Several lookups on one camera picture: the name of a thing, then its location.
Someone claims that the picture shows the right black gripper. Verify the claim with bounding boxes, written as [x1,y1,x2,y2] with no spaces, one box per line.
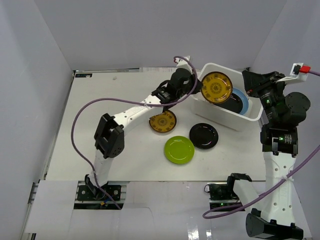
[242,70,287,123]

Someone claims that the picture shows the yellow patterned plate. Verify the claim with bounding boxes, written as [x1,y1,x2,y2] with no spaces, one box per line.
[201,71,233,104]
[148,110,177,134]

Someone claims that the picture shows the blue plastic plate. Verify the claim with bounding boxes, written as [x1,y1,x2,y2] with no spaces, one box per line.
[232,88,253,117]

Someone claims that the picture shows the black plate front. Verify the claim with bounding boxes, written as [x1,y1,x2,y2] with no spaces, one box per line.
[215,93,242,114]

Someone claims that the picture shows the black plate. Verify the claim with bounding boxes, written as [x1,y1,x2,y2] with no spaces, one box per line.
[189,122,219,150]
[215,93,242,114]

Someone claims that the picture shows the green plastic plate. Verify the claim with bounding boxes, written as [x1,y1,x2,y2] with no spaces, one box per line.
[164,135,195,165]

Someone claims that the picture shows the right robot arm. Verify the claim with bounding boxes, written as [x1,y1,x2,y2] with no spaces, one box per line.
[225,70,311,240]

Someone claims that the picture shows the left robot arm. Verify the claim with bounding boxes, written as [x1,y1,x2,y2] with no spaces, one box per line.
[85,68,202,200]

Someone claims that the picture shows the white plastic bin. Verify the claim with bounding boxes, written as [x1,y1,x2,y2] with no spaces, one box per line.
[190,63,263,132]

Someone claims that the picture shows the papers at table back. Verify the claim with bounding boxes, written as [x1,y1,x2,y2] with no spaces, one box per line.
[139,67,177,73]

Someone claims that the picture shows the black label sticker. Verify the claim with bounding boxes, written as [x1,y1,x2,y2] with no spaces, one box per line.
[74,73,93,78]

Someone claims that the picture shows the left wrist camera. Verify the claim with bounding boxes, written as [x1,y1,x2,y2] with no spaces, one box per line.
[173,55,192,70]

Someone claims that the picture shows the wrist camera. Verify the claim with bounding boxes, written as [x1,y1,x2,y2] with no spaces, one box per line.
[276,63,311,85]
[173,55,192,70]

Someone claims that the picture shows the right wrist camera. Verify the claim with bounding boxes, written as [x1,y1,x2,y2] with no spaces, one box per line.
[276,63,311,85]

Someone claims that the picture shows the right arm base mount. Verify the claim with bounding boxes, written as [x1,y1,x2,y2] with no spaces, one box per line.
[203,182,242,212]

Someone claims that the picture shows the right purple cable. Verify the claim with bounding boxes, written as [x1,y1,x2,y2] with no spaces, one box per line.
[201,69,320,220]

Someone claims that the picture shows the purple cable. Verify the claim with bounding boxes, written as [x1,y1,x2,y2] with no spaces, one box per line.
[70,55,198,209]
[201,69,320,220]

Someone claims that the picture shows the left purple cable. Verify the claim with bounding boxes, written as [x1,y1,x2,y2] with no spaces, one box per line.
[70,55,198,209]

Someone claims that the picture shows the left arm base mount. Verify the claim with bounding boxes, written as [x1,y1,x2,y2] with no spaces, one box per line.
[73,183,126,210]

